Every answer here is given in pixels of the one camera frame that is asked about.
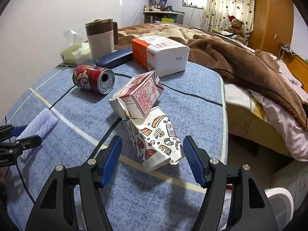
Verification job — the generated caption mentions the patterned white paper cup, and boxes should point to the patterned white paper cup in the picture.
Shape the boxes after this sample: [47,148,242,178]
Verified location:
[110,98,185,171]

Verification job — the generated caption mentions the red white milk carton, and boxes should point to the red white milk carton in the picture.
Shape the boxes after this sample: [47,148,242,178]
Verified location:
[115,70,164,118]

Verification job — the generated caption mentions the white trash bin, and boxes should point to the white trash bin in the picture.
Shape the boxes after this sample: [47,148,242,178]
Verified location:
[265,187,294,230]

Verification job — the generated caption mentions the grey drawer cabinet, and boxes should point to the grey drawer cabinet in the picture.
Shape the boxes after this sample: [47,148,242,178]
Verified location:
[271,160,308,211]

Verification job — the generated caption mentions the blue checked table cloth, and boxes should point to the blue checked table cloth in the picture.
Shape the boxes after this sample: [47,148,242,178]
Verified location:
[4,58,229,231]

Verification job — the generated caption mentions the red cartoon drink can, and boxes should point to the red cartoon drink can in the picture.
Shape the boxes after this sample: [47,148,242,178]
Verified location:
[73,65,115,94]

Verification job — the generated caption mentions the yellow green tissue pack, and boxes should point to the yellow green tissue pack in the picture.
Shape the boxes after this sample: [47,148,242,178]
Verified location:
[60,30,92,65]

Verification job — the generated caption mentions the dark blue glasses case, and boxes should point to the dark blue glasses case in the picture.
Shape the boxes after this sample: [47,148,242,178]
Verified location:
[95,47,134,69]

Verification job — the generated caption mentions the beige brown lidded tumbler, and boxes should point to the beige brown lidded tumbler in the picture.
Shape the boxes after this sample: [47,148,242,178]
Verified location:
[85,18,114,60]

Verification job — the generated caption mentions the orange white tissue pack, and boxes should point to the orange white tissue pack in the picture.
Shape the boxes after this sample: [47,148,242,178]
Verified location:
[131,35,189,77]

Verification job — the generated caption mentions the brown fleece blanket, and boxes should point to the brown fleece blanket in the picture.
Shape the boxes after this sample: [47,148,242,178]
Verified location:
[115,23,307,129]

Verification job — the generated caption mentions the wooden bed headboard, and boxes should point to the wooden bed headboard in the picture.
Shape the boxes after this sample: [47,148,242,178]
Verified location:
[280,48,308,91]

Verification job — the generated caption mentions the cluttered grey shelf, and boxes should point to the cluttered grey shelf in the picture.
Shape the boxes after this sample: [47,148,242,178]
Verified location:
[143,11,185,24]

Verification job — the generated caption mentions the brown teddy bear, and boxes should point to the brown teddy bear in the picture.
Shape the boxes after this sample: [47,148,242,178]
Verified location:
[227,16,246,44]

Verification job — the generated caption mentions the orange wooden wardrobe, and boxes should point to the orange wooden wardrobe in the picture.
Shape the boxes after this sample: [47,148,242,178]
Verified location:
[248,0,294,56]

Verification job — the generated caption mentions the floral patterned curtain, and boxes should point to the floral patterned curtain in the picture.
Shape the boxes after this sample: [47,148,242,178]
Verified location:
[201,0,255,33]

